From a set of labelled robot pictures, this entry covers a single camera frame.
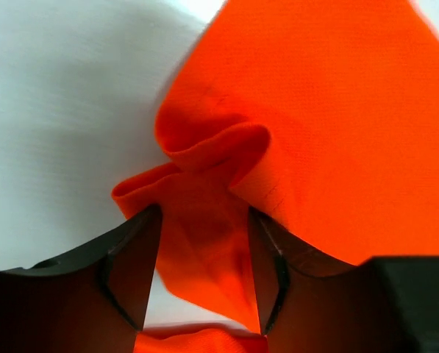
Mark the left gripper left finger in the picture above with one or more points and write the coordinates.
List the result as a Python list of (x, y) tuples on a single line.
[(92, 298)]

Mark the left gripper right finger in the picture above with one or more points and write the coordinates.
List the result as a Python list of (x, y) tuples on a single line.
[(309, 301)]

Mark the orange shorts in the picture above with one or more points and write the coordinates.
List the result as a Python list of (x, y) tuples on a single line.
[(323, 115)]

